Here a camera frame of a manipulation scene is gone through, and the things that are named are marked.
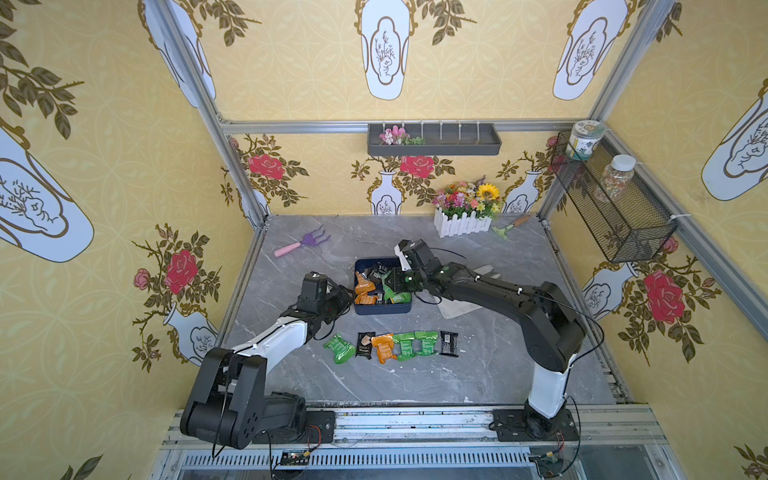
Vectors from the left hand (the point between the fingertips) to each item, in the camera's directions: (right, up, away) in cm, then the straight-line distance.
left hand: (343, 294), depth 92 cm
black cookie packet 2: (+32, -14, -4) cm, 35 cm away
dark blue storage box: (+11, -5, +3) cm, 12 cm away
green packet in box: (+16, -2, +3) cm, 17 cm away
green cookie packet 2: (+1, -15, -6) cm, 16 cm away
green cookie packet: (+18, -14, -6) cm, 24 cm away
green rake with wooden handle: (+59, +21, +25) cm, 68 cm away
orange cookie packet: (+13, -14, -4) cm, 20 cm away
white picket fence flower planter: (+40, +22, +21) cm, 50 cm away
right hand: (+16, +7, 0) cm, 17 cm away
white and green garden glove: (+34, -5, +3) cm, 34 cm away
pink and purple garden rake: (-17, +17, +24) cm, 34 cm away
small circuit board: (-9, -36, -19) cm, 42 cm away
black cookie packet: (+7, -14, -5) cm, 16 cm away
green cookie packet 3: (+25, -13, -5) cm, 28 cm away
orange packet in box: (+5, 0, +6) cm, 8 cm away
